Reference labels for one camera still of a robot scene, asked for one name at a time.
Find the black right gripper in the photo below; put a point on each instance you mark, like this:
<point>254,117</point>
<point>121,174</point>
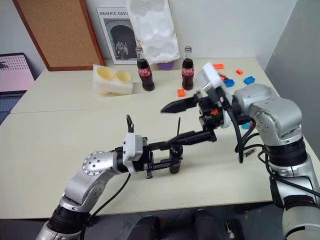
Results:
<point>208,117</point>

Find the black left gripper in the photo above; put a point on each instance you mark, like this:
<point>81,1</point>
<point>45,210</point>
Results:
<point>148,162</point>

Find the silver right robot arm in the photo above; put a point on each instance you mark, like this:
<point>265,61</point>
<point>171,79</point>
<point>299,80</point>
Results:
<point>275,112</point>

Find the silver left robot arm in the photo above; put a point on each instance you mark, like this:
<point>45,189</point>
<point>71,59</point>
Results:
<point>97,162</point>

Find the glass cola bottle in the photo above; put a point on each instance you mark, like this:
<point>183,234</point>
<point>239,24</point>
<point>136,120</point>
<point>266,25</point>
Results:
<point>145,77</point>
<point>188,77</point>

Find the orange ribbed toy block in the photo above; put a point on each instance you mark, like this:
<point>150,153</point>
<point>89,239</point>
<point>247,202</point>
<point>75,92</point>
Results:
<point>222,75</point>

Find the blue toy block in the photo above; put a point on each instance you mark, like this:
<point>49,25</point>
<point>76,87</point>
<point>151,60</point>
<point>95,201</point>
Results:
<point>230,83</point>
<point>246,125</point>
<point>250,80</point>

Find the purple bowl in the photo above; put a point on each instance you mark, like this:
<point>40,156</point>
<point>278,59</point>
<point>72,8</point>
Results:
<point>165,65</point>

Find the long orange toy block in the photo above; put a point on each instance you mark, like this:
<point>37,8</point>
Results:
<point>218,66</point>

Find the small black gold cylinder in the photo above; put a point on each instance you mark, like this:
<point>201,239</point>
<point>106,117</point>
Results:
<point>250,152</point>

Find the small orange toy block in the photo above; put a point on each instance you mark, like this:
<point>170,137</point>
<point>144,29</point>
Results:
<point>239,72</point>

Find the dark rounded shape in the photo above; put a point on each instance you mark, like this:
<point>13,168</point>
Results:
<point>212,225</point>
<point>147,228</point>

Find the white foam cup holder block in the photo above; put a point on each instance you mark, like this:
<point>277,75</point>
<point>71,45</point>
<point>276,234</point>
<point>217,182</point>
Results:
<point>112,86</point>

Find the white foam packaging tray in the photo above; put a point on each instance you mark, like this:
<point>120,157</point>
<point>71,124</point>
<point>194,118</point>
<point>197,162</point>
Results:
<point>155,30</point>

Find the graphic design poster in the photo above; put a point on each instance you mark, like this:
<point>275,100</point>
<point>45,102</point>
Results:
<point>115,40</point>

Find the pink patterned box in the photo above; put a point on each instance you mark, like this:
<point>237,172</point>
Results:
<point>13,75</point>

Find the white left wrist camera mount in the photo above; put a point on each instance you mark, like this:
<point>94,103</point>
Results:
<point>130,150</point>

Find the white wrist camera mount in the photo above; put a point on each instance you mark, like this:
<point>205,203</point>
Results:
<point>212,73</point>
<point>130,150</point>

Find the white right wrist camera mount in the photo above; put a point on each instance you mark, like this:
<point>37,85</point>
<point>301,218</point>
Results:
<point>212,73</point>

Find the cork board with wooden frame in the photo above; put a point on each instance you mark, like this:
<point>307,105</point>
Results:
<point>62,32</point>

